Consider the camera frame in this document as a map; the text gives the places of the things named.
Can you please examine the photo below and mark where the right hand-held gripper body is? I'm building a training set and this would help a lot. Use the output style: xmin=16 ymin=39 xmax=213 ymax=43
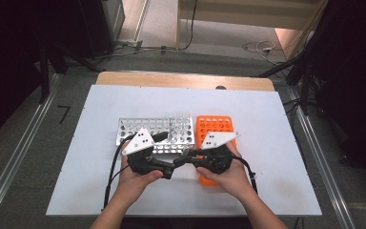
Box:
xmin=189 ymin=132 xmax=241 ymax=176

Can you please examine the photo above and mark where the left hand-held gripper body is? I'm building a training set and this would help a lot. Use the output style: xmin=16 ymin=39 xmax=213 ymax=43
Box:
xmin=122 ymin=127 xmax=175 ymax=179

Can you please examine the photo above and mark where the orange plastic test tube rack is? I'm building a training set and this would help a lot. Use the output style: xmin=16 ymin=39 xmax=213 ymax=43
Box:
xmin=195 ymin=114 xmax=237 ymax=187

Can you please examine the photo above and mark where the silver metal test tube rack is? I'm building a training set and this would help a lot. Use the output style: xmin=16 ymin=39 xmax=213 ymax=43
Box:
xmin=115 ymin=117 xmax=195 ymax=156

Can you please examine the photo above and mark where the person's left hand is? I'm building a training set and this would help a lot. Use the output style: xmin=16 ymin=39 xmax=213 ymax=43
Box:
xmin=117 ymin=141 xmax=165 ymax=204

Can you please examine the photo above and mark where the person's right hand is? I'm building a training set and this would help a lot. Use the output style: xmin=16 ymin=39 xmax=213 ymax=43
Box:
xmin=195 ymin=141 xmax=252 ymax=199

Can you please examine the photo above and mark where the white board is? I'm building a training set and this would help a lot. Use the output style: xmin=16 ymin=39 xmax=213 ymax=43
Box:
xmin=46 ymin=84 xmax=322 ymax=218

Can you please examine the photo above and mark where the wooden table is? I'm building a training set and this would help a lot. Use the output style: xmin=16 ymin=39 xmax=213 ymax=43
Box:
xmin=95 ymin=71 xmax=275 ymax=93

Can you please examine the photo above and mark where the grey power strip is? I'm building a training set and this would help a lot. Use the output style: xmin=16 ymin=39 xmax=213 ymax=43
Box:
xmin=115 ymin=38 xmax=144 ymax=49

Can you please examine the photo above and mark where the black metal stand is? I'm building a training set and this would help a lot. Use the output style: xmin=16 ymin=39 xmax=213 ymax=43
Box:
xmin=37 ymin=41 xmax=106 ymax=104
xmin=251 ymin=31 xmax=318 ymax=115

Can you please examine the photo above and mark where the dark cabinet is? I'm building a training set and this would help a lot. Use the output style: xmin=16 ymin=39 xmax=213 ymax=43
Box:
xmin=79 ymin=0 xmax=125 ymax=60

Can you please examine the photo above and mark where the light wooden furniture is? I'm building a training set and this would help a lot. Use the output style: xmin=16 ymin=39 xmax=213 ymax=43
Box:
xmin=175 ymin=0 xmax=328 ymax=51

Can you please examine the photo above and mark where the dark curtain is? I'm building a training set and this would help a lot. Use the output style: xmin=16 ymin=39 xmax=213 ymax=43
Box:
xmin=0 ymin=0 xmax=46 ymax=147
xmin=314 ymin=0 xmax=366 ymax=192

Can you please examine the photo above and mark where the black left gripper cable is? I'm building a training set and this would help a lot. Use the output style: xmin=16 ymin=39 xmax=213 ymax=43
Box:
xmin=103 ymin=133 xmax=137 ymax=211

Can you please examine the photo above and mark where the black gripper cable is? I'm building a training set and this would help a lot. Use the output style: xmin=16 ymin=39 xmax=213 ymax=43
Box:
xmin=232 ymin=156 xmax=258 ymax=195
xmin=103 ymin=133 xmax=137 ymax=211

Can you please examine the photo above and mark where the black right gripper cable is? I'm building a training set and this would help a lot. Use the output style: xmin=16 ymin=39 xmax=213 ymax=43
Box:
xmin=232 ymin=156 xmax=258 ymax=195

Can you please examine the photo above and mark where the white floor cable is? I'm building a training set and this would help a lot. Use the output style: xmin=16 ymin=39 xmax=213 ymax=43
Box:
xmin=241 ymin=40 xmax=277 ymax=56

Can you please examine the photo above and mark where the black hanging cable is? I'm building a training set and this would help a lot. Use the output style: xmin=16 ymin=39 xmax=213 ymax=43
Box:
xmin=180 ymin=0 xmax=198 ymax=52

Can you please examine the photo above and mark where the metal floor rail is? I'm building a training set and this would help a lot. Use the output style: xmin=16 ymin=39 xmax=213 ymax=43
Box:
xmin=0 ymin=73 xmax=61 ymax=229
xmin=279 ymin=79 xmax=356 ymax=229

